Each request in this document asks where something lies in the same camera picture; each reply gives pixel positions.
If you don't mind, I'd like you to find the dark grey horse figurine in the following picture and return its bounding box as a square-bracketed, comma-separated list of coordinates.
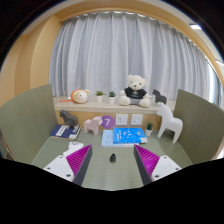
[59, 109, 80, 129]

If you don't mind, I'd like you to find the light blue book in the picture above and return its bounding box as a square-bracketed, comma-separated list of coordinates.
[100, 129, 141, 148]

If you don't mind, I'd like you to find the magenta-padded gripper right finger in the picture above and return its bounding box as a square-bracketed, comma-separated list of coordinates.
[133, 143, 183, 186]

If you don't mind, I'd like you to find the wooden window ledge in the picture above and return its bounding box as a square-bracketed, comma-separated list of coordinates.
[53, 96, 176, 116]

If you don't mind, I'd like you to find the cream teddy bear black shirt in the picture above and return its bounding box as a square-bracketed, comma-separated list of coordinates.
[118, 74, 152, 109]

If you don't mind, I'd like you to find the navy blue book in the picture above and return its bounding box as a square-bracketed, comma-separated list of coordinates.
[49, 124, 82, 140]

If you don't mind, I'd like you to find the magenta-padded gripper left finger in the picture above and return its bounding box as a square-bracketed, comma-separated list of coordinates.
[43, 143, 95, 187]

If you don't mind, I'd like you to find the green desk divider panel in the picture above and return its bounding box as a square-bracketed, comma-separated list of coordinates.
[173, 88, 224, 165]
[0, 83, 58, 165]

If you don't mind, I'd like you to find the round cream and orange plush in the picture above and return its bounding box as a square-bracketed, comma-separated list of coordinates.
[70, 88, 91, 105]

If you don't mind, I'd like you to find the white wall socket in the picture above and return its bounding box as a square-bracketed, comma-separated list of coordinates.
[115, 113, 129, 126]
[130, 113, 144, 126]

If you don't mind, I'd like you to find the large white horse figurine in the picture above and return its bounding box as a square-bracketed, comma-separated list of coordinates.
[156, 102, 184, 145]

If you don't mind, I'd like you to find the grey curtain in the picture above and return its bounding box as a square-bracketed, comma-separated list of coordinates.
[48, 11, 221, 104]

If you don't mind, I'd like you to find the small dark horse figurine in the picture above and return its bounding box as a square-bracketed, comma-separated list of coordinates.
[151, 88, 168, 105]

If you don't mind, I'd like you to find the small plant in white pot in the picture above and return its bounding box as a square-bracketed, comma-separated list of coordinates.
[108, 90, 117, 105]
[144, 121, 154, 137]
[95, 90, 104, 103]

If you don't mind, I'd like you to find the bright blue book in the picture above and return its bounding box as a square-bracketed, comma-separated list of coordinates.
[112, 127, 149, 145]

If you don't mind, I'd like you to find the round purple number sign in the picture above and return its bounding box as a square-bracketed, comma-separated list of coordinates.
[100, 114, 116, 130]

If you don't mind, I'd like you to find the pink horse figurine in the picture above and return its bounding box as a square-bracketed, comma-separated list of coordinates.
[83, 115, 103, 137]

